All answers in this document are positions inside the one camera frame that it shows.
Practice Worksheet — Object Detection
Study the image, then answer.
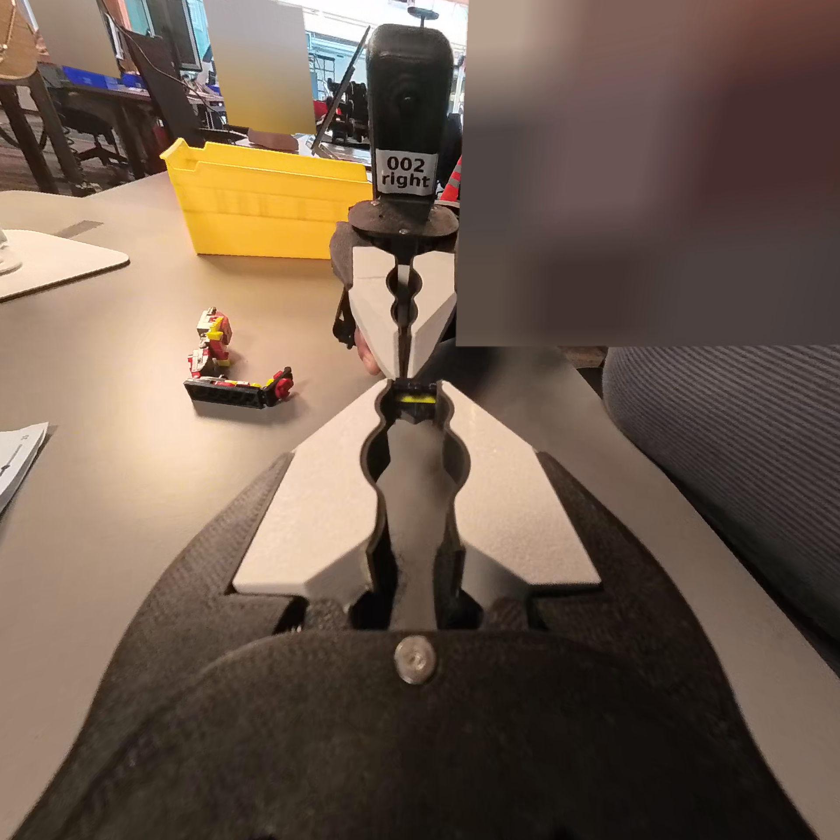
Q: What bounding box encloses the row of blue bins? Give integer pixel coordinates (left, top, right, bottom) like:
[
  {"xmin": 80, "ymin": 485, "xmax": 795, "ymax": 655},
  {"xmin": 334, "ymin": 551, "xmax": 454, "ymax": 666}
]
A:
[{"xmin": 62, "ymin": 66, "xmax": 149, "ymax": 91}]

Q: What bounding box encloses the black office chair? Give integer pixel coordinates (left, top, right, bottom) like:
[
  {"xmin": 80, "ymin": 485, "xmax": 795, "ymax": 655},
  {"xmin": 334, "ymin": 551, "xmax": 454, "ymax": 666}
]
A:
[{"xmin": 62, "ymin": 108, "xmax": 132, "ymax": 193}]

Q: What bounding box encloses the white lamp base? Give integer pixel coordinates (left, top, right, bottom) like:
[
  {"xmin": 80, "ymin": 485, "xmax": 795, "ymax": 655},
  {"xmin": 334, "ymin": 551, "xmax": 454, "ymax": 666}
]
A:
[{"xmin": 0, "ymin": 228, "xmax": 131, "ymax": 303}]

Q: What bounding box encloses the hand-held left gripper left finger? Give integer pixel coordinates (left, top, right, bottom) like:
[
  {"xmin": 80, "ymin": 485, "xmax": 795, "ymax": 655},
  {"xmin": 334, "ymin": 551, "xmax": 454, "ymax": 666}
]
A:
[{"xmin": 231, "ymin": 381, "xmax": 396, "ymax": 631}]

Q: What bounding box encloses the red black yellow brick model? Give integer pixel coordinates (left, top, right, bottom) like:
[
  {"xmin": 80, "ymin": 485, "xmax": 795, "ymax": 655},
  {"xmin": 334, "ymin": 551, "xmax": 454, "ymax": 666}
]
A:
[{"xmin": 184, "ymin": 305, "xmax": 295, "ymax": 410}]

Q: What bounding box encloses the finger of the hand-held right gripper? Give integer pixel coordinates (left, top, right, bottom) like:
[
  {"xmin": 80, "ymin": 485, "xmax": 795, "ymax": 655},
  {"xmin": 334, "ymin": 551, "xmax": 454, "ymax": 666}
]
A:
[
  {"xmin": 350, "ymin": 245, "xmax": 404, "ymax": 382},
  {"xmin": 402, "ymin": 252, "xmax": 458, "ymax": 382}
]

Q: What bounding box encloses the black monitor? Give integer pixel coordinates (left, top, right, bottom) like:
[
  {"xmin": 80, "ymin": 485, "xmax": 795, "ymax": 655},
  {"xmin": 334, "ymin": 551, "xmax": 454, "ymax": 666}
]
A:
[{"xmin": 121, "ymin": 29, "xmax": 206, "ymax": 149}]

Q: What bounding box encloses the dragon cover instruction booklet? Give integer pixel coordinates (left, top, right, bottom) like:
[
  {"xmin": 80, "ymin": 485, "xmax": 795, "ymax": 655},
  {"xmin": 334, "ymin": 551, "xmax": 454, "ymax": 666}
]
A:
[{"xmin": 0, "ymin": 422, "xmax": 51, "ymax": 514}]

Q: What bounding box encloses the yellow plastic bin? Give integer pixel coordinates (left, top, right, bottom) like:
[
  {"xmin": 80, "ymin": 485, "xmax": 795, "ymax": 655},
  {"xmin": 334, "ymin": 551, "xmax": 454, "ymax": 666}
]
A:
[{"xmin": 161, "ymin": 138, "xmax": 372, "ymax": 258}]

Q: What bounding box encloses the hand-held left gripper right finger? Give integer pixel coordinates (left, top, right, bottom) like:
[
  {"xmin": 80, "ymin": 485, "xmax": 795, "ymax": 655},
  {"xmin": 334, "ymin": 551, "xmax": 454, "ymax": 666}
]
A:
[{"xmin": 436, "ymin": 381, "xmax": 602, "ymax": 627}]

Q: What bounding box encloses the black brick with red pins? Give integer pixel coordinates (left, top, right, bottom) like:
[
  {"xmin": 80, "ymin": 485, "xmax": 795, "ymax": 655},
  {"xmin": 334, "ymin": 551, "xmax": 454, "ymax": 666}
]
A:
[{"xmin": 392, "ymin": 378, "xmax": 439, "ymax": 425}]

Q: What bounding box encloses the person's grey sweater torso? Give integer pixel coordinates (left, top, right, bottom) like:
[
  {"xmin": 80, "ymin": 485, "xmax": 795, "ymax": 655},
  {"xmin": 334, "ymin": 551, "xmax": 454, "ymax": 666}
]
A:
[{"xmin": 602, "ymin": 344, "xmax": 840, "ymax": 632}]

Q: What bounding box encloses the person's right hand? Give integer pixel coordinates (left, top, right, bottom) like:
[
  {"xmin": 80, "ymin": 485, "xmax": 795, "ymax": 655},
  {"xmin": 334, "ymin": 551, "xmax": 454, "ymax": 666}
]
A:
[{"xmin": 353, "ymin": 330, "xmax": 386, "ymax": 376}]

